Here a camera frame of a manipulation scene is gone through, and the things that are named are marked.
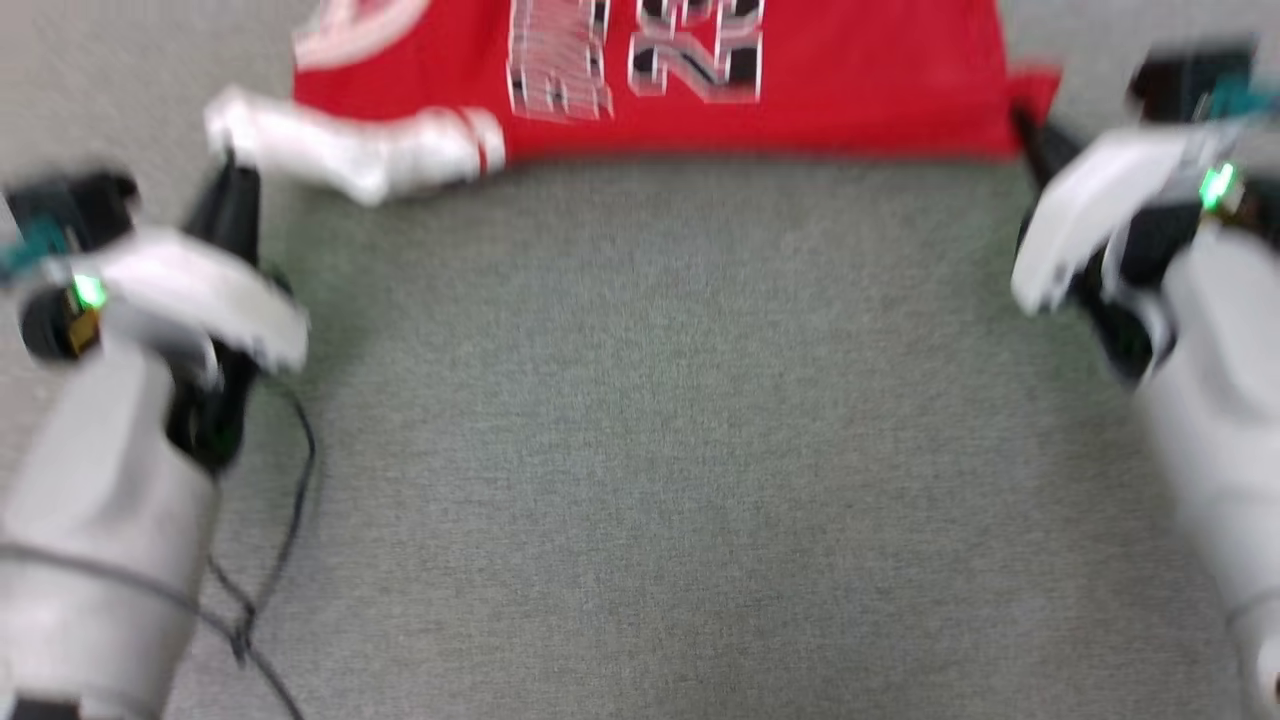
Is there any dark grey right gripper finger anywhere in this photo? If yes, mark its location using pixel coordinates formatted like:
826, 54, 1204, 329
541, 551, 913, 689
1010, 105, 1086, 191

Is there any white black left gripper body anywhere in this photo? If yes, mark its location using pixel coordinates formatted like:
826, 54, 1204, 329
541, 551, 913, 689
70, 225, 311, 476

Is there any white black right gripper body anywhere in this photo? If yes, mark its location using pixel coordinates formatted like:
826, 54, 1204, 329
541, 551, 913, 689
1010, 128, 1206, 386

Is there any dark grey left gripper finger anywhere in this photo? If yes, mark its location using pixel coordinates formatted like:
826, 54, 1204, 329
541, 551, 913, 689
185, 155, 263, 276

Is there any red basketball jersey white trim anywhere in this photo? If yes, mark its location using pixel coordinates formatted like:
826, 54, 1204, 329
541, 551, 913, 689
205, 0, 1061, 206

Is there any grey-green fabric sofa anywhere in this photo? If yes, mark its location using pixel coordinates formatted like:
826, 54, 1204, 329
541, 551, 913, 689
0, 0, 1280, 720

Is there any teal left cable connector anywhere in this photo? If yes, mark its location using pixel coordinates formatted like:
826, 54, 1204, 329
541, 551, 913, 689
0, 222, 66, 281

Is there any teal cable connector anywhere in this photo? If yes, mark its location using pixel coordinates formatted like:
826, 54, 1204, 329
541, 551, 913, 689
1205, 80, 1280, 126
0, 222, 66, 281

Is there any teal right cable connector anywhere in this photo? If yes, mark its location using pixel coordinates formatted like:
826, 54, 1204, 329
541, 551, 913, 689
1205, 80, 1280, 126

